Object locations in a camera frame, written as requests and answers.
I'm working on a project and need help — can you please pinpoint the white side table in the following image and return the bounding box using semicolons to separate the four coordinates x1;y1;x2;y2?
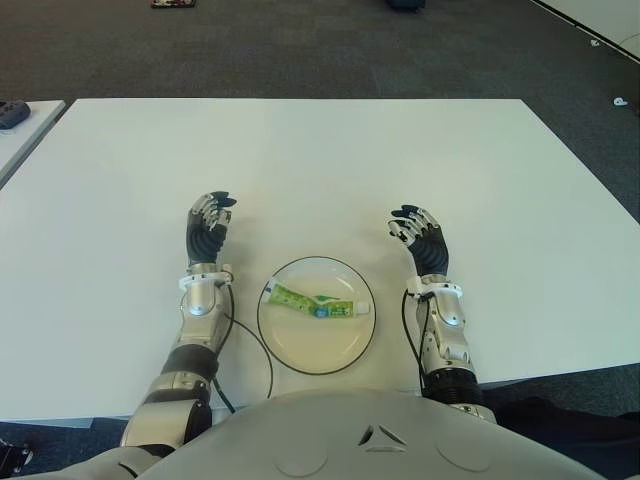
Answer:
0;99;68;190

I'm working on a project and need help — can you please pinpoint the grey robot torso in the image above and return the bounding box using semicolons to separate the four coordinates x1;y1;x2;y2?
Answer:
54;388;606;480

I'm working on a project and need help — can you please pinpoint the dark game controller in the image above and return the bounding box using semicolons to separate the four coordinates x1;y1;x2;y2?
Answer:
0;99;28;132

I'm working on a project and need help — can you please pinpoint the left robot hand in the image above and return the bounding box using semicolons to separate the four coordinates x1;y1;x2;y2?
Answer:
185;189;239;269

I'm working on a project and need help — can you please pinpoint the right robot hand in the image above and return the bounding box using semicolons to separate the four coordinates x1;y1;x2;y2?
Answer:
387;203;450;279

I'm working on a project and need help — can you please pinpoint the green white toothpaste tube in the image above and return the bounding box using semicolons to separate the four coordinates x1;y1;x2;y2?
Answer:
263;280;373;321

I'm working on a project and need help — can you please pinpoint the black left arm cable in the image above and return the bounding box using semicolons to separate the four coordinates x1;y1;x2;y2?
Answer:
211;278;274;415

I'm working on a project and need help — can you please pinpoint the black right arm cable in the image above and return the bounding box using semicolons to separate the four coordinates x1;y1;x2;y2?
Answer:
402;290;436;399

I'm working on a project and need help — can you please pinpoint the white background table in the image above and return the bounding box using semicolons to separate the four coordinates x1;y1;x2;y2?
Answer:
529;0;640;60

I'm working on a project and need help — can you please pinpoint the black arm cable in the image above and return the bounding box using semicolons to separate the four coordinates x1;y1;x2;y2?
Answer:
211;278;274;415
402;290;436;399

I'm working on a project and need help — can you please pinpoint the white plate with black rim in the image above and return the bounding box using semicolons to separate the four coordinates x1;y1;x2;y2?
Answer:
256;255;378;376

